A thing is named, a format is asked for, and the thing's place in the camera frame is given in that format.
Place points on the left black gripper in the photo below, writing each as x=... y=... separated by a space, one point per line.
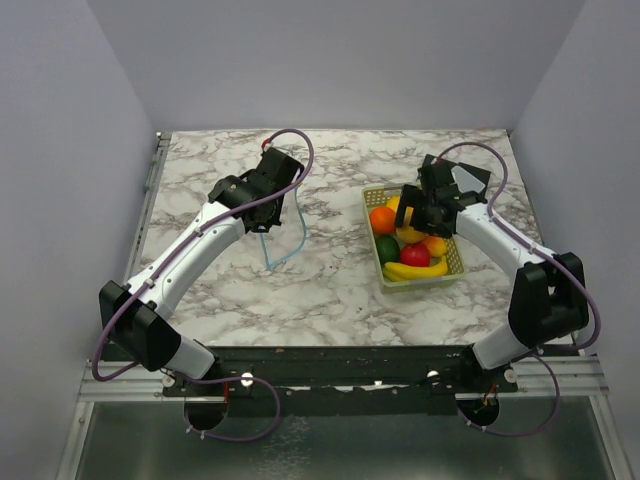
x=276 y=221

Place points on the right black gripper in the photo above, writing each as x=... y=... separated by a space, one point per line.
x=412 y=196

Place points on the orange toy orange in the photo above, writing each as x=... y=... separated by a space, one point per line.
x=382 y=220

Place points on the green perforated plastic basket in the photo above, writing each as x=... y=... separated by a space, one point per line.
x=378 y=195

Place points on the clear zip top bag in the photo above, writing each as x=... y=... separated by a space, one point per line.
x=283 y=242

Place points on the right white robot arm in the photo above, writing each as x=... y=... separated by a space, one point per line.
x=546 y=301

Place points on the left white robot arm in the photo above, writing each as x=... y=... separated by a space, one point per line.
x=135 y=315

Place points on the black square mat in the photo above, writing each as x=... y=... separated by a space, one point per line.
x=475 y=172

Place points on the orange yellow toy mango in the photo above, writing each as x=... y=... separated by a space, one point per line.
x=436 y=246

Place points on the white grey small box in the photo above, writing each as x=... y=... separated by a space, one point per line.
x=466 y=181

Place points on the red toy apple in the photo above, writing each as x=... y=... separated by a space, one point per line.
x=415 y=255

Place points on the green toy avocado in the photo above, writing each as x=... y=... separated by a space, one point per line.
x=388 y=249

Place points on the yellow toy banana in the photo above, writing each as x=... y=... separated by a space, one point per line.
x=400 y=272

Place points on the black metal base rail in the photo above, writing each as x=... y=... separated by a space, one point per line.
x=350 y=381

